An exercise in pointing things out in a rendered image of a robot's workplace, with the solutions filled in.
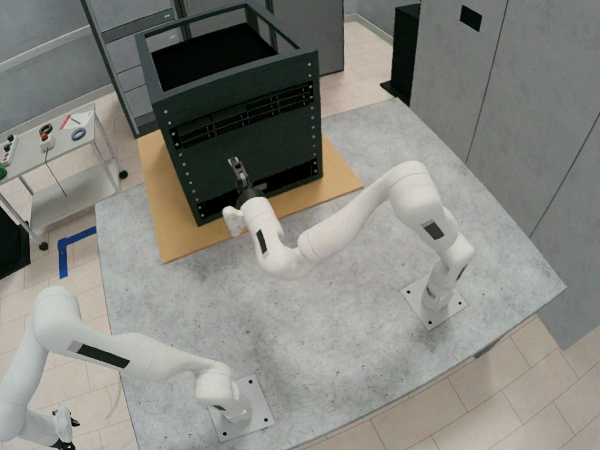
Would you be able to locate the tan flat board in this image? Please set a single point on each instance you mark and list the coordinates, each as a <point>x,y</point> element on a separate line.
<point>176,230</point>

